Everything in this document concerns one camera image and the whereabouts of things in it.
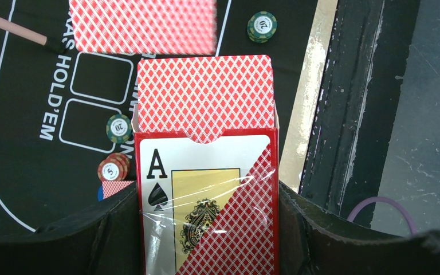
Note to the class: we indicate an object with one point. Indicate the single red poker chip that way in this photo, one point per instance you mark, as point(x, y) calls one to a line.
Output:
point(114, 167)

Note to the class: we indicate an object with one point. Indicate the single green poker chip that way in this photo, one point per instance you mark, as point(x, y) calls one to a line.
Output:
point(119, 128)

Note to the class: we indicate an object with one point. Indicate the pink music stand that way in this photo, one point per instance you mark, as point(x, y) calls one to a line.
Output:
point(48, 42)

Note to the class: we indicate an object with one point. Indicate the black poker table mat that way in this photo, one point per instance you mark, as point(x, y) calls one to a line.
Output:
point(53, 114)

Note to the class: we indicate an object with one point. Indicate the single playing card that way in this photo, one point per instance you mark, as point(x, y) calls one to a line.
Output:
point(110, 188)

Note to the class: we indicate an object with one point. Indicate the playing card deck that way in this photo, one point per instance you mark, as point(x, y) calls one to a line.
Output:
point(206, 143)

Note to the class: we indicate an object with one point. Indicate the blue small blind button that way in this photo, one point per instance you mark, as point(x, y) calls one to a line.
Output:
point(100, 194)

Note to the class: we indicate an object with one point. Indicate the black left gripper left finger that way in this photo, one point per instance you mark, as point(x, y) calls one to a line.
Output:
point(101, 239)

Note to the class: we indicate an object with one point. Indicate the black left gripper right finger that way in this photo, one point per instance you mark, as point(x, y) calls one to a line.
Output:
point(316, 241)

